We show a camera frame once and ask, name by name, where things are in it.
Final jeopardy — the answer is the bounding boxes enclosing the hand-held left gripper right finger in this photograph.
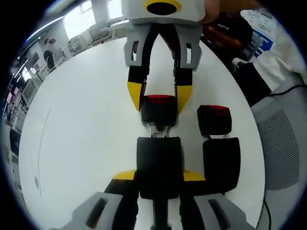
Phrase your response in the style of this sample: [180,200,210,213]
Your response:
[172,169,255,230]

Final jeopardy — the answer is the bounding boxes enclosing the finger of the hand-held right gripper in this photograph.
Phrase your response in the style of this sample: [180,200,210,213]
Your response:
[167,23,204,114]

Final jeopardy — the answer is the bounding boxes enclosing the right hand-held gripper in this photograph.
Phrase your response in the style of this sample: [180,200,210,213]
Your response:
[121,0,207,112]

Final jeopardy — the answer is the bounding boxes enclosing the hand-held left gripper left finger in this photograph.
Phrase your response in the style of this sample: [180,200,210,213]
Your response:
[55,169,140,230]

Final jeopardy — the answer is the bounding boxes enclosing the black seat belt buckle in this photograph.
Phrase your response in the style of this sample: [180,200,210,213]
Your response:
[140,94,179,129]
[197,104,233,139]

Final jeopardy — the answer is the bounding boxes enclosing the metal seat belt tongue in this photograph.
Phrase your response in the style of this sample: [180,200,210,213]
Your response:
[202,137,241,194]
[136,121,185,200]

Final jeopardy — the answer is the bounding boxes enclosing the blue and white poster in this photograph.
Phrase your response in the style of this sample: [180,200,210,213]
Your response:
[241,8,275,58]

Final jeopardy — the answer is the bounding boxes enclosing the grey mesh office chair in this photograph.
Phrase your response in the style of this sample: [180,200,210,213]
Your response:
[250,83,307,191]

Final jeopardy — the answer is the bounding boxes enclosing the white fabric cover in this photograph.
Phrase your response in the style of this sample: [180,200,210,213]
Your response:
[253,9,307,93]

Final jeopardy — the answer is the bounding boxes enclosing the black cable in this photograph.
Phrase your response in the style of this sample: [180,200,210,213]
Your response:
[270,83,307,97]

